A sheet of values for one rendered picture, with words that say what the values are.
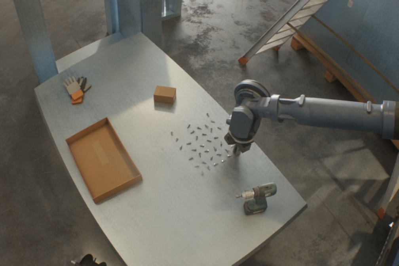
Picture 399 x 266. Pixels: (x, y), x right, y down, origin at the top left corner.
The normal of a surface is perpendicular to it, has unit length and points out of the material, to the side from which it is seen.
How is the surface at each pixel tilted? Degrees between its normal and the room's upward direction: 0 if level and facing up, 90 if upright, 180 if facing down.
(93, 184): 0
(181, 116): 0
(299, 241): 0
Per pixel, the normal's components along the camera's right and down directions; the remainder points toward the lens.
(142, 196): 0.04, -0.57
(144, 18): 0.54, 0.70
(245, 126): -0.46, 0.73
